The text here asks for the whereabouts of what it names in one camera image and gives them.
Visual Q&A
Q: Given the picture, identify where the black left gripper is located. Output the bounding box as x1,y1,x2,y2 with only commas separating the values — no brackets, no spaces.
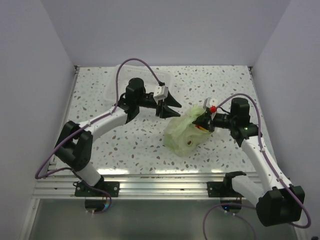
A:
136,91,182,119

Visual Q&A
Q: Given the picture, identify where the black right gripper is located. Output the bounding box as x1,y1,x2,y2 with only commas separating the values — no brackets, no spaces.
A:
192,109,236,133

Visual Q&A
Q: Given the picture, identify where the red fake watermelon slice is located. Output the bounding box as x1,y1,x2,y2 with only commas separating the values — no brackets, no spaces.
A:
195,125,208,132

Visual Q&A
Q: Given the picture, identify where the light green avocado plastic bag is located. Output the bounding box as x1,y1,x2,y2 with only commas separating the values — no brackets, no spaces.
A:
163,105,211,157

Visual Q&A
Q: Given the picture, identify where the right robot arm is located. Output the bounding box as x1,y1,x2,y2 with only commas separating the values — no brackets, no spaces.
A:
193,97,305,227

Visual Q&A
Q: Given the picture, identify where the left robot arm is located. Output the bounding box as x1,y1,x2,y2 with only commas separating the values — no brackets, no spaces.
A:
54,78,181,197

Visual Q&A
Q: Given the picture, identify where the white plastic mesh basket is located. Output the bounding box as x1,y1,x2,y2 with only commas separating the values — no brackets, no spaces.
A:
104,63,173,102

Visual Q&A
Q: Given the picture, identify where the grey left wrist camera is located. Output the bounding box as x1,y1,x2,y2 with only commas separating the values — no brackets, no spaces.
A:
153,85,169,102

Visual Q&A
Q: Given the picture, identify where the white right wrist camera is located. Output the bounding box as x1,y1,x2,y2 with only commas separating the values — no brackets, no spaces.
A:
203,97,217,120

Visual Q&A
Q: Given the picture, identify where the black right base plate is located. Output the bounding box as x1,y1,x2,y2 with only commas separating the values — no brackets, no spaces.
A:
206,181,244,198

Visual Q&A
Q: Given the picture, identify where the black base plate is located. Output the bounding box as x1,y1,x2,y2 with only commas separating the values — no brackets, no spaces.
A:
72,181,120,198
206,181,244,198

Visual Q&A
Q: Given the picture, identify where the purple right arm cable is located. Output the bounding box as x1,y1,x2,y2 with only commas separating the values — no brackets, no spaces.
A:
201,93,312,240

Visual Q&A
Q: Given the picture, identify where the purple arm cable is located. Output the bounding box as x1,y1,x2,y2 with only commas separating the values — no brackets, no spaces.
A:
201,93,312,240
34,57,165,216

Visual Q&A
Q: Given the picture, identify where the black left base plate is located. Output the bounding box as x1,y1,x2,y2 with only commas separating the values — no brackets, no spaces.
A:
72,181,120,198

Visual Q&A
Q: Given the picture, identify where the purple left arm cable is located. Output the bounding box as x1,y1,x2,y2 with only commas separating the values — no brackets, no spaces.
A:
34,57,165,216

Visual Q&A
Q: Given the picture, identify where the aluminium rail frame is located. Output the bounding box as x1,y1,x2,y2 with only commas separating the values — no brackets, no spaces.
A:
29,60,275,240

